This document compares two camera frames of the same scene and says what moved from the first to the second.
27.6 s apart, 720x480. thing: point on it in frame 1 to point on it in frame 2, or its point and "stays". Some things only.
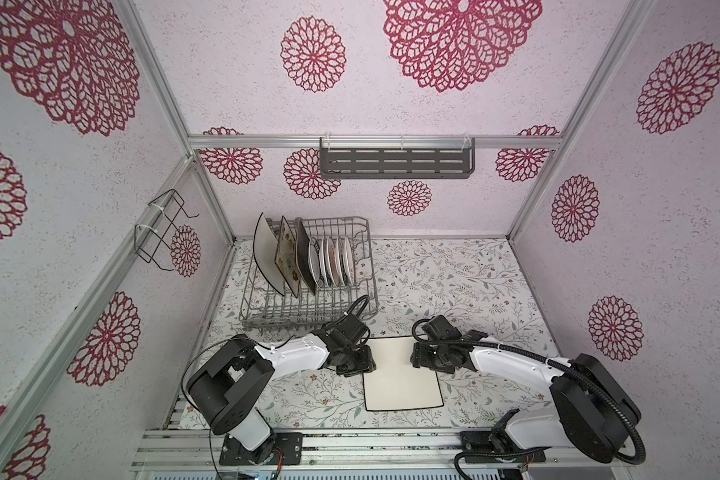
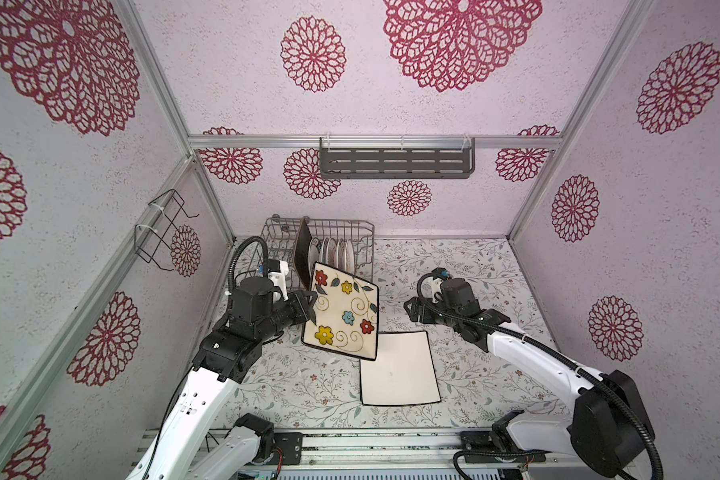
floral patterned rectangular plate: x=285 y=259 to x=346 y=312
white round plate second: x=323 y=261 stays
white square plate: x=265 y=251 to x=403 y=374
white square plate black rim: x=396 y=384 stays
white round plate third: x=334 y=249 stays
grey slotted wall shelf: x=397 y=158 stays
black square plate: x=302 y=240 stays
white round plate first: x=314 y=259 stays
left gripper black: x=366 y=364 to x=302 y=311
